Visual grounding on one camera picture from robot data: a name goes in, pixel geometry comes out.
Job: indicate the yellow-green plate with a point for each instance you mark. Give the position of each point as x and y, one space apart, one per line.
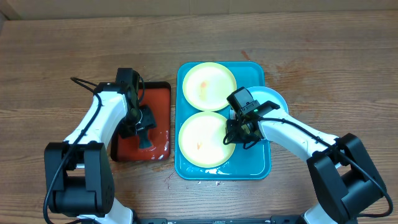
207 85
200 140

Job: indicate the red and black tray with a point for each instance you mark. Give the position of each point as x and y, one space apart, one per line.
151 139

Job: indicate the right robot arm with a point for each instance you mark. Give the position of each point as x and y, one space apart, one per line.
346 182

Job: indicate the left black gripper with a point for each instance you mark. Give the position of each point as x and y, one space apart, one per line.
148 121

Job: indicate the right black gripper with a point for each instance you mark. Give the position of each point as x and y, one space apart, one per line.
232 126

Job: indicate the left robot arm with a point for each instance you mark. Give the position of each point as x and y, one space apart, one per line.
78 176

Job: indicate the dark green sponge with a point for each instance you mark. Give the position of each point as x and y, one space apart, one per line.
144 141

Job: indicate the light blue plate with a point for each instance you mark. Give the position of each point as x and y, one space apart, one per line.
264 94

